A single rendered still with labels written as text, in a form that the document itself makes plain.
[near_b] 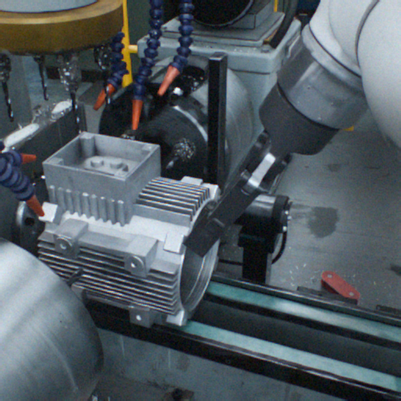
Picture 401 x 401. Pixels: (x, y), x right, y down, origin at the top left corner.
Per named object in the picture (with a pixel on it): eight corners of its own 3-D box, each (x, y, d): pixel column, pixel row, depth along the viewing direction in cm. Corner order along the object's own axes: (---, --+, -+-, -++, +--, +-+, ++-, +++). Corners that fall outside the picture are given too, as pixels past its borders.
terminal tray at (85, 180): (48, 211, 72) (40, 164, 68) (90, 174, 80) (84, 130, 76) (128, 229, 68) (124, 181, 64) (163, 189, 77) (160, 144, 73)
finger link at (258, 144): (292, 157, 54) (289, 164, 52) (234, 226, 60) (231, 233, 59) (260, 134, 53) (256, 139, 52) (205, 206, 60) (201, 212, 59)
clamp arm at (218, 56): (202, 214, 85) (203, 56, 71) (208, 204, 87) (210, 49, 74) (223, 218, 84) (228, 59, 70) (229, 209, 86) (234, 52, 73)
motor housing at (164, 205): (48, 314, 77) (24, 204, 67) (113, 240, 92) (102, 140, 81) (175, 353, 71) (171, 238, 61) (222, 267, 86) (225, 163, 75)
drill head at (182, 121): (81, 223, 97) (61, 92, 83) (169, 131, 129) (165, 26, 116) (211, 253, 89) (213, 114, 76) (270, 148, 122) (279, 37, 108)
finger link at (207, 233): (234, 210, 59) (225, 224, 57) (211, 236, 62) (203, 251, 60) (223, 202, 59) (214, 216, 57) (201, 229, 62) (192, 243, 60)
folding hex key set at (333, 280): (363, 303, 96) (364, 296, 95) (349, 310, 94) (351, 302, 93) (329, 276, 102) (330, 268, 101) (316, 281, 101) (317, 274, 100)
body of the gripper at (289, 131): (289, 63, 54) (241, 129, 59) (268, 92, 47) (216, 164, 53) (349, 107, 54) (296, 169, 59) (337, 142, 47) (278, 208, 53)
